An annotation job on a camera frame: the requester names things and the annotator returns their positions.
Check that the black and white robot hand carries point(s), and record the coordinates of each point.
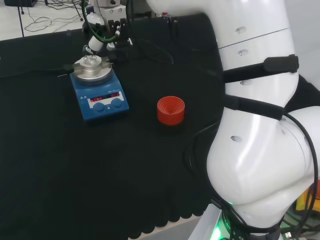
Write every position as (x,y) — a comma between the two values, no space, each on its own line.
(120,32)

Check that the clear round-bottom glass flask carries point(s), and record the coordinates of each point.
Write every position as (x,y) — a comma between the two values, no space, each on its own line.
(91,61)

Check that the heater with blue base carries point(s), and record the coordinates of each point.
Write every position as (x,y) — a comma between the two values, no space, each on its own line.
(102,87)

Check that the black bench cloth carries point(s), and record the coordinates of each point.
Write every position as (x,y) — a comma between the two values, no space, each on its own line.
(75,162)

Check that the yellow stop button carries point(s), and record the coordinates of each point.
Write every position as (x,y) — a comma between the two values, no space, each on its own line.
(303,202)

